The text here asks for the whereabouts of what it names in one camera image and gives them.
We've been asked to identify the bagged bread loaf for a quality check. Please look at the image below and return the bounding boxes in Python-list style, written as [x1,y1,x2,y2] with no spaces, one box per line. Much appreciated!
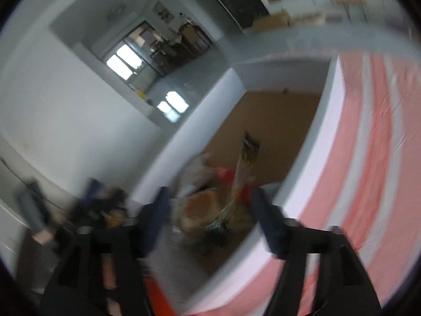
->
[178,187,227,236]

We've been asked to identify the red snack packet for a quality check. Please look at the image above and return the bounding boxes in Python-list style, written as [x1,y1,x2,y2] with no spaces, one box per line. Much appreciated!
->
[215,166,256,207]

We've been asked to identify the striped pink grey tablecloth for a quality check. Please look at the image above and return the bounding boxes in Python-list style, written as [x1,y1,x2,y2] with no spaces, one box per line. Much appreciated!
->
[131,51,420,315]

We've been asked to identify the white cardboard storage box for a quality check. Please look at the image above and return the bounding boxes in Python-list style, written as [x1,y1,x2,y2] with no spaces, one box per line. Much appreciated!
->
[129,54,345,315]

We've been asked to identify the brown cardboard box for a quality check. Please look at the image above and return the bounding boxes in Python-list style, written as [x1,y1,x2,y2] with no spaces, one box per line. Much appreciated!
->
[252,12,290,32]

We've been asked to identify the small wooden stool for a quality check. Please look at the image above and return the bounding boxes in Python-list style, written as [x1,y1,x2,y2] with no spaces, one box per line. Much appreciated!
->
[334,0,368,23]

